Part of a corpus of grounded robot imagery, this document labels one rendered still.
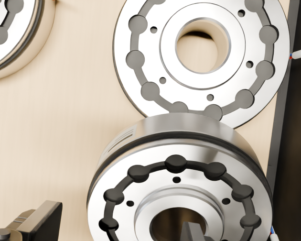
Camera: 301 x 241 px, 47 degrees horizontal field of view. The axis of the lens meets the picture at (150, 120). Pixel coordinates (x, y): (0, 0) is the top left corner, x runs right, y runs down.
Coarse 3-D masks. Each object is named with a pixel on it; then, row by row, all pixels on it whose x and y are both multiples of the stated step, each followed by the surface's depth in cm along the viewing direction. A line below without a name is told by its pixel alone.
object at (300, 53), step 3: (297, 51) 19; (300, 51) 19; (291, 54) 20; (294, 54) 19; (297, 54) 19; (300, 54) 19; (291, 57) 20; (294, 57) 20; (297, 57) 19; (300, 57) 19
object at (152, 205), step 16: (160, 192) 18; (176, 192) 17; (192, 192) 17; (144, 208) 18; (160, 208) 18; (192, 208) 18; (208, 208) 18; (144, 224) 18; (208, 224) 18; (144, 240) 19; (160, 240) 19
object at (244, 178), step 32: (128, 160) 17; (160, 160) 17; (192, 160) 17; (224, 160) 17; (96, 192) 18; (128, 192) 18; (224, 192) 18; (256, 192) 18; (96, 224) 19; (128, 224) 19; (224, 224) 19; (256, 224) 19
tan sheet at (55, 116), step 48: (96, 0) 23; (288, 0) 22; (48, 48) 23; (96, 48) 23; (192, 48) 23; (0, 96) 23; (48, 96) 23; (96, 96) 23; (0, 144) 23; (48, 144) 23; (96, 144) 23; (0, 192) 24; (48, 192) 24
